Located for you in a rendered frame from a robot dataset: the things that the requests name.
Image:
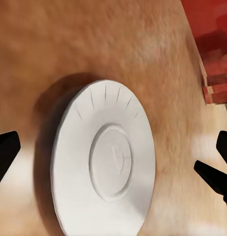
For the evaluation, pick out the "countertop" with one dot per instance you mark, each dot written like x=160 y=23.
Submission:
x=51 y=49

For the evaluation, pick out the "water glass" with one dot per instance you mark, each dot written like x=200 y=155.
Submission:
x=215 y=89

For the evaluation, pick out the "saucer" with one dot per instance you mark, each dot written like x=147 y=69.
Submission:
x=103 y=162

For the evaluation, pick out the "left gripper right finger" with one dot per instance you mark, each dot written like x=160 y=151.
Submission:
x=222 y=144

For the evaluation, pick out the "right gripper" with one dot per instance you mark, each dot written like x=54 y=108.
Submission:
x=216 y=179

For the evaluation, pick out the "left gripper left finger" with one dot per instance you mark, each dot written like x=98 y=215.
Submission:
x=9 y=148

